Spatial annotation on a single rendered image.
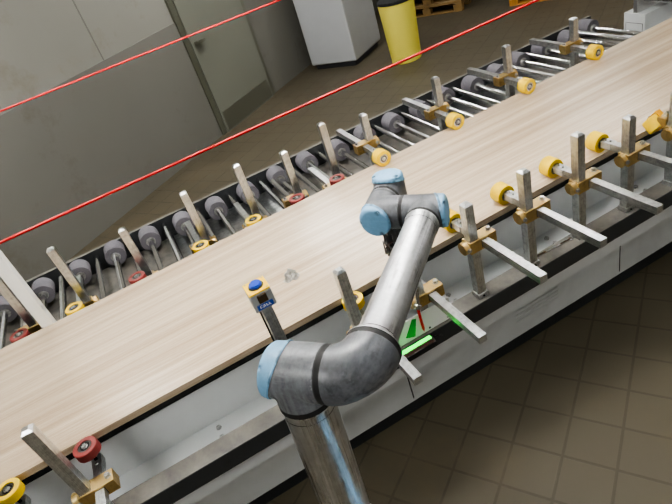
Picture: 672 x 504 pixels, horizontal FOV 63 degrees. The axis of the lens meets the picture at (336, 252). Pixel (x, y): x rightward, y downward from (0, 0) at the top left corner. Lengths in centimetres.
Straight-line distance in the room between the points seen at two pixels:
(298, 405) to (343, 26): 657
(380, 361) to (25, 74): 465
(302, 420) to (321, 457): 11
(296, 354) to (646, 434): 186
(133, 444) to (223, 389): 36
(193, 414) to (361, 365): 123
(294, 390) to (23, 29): 468
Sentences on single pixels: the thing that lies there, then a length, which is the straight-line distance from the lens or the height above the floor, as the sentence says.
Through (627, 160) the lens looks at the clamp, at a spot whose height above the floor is 95.
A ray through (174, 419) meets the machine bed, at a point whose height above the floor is 73.
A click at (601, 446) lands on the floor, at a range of 258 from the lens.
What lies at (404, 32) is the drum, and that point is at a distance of 695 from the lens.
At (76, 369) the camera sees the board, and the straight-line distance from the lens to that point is 235.
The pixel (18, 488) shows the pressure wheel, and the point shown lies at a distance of 208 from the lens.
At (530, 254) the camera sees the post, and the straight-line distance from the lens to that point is 222.
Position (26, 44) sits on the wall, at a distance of 539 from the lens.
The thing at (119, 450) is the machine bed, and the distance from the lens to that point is 219.
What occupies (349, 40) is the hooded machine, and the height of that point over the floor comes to 34.
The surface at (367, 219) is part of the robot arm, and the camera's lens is 145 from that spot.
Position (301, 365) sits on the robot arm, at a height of 144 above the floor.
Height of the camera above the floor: 215
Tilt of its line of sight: 34 degrees down
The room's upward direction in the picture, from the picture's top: 19 degrees counter-clockwise
